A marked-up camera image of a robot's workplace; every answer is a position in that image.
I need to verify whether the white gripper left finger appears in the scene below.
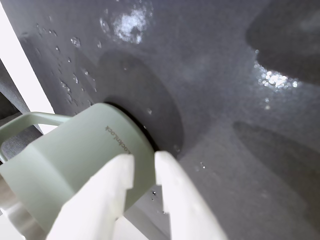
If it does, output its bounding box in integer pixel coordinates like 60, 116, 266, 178
46, 153, 135, 240

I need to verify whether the black table mat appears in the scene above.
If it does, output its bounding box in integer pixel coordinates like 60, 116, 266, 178
0, 0, 320, 240

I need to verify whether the pale green steel mug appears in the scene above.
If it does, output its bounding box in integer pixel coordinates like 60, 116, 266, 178
0, 102, 157, 233

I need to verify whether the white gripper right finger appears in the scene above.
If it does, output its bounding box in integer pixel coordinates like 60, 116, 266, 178
154, 150, 227, 240

